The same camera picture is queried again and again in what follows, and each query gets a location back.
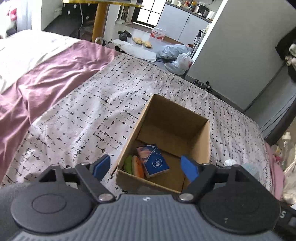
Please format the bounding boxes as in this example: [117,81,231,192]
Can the grey blue plush toy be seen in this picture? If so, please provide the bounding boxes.
[224,159,261,181]

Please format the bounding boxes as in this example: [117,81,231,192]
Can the white red plastic bag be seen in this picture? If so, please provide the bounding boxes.
[164,53,193,75]

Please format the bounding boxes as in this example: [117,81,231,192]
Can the black slippers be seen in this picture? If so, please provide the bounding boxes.
[117,30,132,42]

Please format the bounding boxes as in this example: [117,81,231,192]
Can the clear plastic bottle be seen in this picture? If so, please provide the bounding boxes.
[278,132,292,170]

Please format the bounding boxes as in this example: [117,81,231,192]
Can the right yellow slipper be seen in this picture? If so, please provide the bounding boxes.
[142,41,152,48]

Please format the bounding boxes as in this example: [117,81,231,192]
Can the plush hamburger toy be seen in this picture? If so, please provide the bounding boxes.
[123,155,144,179]

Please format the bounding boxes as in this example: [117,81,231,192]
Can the blue tissue pack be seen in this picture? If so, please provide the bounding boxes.
[137,144,170,178]

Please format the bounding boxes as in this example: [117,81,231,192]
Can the blue grey garbage bag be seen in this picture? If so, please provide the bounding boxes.
[158,44,192,61]

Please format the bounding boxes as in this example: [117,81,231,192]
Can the white kitchen cabinet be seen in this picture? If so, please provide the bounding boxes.
[157,3,211,44]

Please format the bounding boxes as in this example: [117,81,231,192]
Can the patterned white bed cover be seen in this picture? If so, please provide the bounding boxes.
[1,54,275,191]

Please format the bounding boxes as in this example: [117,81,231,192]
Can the pink bed sheet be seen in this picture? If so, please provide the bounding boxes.
[1,40,120,178]

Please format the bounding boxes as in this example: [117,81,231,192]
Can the yellow slipper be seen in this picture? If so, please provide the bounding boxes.
[133,37,143,45]
[142,41,152,48]

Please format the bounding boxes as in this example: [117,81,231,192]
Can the hanging dark clothes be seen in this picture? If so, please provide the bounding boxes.
[275,28,295,82]

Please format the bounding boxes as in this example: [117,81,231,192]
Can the open brown cardboard box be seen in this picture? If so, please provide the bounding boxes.
[116,94,210,195]

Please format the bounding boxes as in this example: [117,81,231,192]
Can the left yellow slipper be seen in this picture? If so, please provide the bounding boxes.
[133,37,143,45]

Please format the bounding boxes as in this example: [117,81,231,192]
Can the pack of water bottles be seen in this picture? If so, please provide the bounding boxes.
[150,26,166,41]

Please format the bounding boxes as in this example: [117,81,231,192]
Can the white floor mat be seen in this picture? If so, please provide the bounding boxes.
[112,39,157,62]

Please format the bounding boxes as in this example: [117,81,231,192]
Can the round yellow edged table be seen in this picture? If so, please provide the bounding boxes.
[62,0,143,42]

